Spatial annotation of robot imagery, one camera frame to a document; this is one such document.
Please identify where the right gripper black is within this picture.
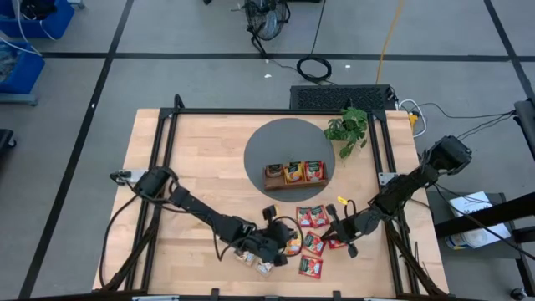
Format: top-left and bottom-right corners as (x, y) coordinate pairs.
(322, 203), (380, 259)

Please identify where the black perforated computer case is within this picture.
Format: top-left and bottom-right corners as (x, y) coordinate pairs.
(289, 84), (399, 112)

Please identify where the black chair leg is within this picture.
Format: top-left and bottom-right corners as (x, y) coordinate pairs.
(0, 128), (18, 156)

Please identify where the green potted plant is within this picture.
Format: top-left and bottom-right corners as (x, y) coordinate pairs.
(324, 107), (369, 160)

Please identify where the round grey mat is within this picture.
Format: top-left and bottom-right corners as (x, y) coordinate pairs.
(243, 117), (336, 203)

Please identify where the black metal table frame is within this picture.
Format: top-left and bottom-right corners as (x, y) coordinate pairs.
(92, 94), (451, 301)

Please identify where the black metal stand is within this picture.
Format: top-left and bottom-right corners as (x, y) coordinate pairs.
(433, 192), (535, 301)

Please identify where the blue storage bin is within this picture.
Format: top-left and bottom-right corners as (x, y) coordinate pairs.
(0, 40), (46, 95)
(0, 0), (75, 40)

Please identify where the yellow hanging cable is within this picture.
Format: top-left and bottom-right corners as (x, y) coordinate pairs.
(374, 0), (405, 84)

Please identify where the black coiled hanging cable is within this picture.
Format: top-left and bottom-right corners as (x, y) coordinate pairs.
(295, 0), (334, 84)

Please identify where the wooden compartment tray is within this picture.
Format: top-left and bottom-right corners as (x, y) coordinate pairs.
(262, 161), (329, 192)

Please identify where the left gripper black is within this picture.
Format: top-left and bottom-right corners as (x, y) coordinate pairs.
(236, 203), (293, 268)

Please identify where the white cable loop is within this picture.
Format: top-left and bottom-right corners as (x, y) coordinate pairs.
(398, 99), (428, 139)

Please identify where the yellow tea packet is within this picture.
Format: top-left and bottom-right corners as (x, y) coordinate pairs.
(285, 235), (303, 257)
(283, 161), (305, 185)

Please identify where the white paper booklet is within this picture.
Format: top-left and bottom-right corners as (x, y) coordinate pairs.
(444, 191), (512, 251)

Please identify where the black floor fan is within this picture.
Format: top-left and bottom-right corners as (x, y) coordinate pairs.
(243, 0), (292, 58)

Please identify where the grey cart base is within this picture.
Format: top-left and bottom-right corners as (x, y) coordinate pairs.
(0, 92), (39, 106)

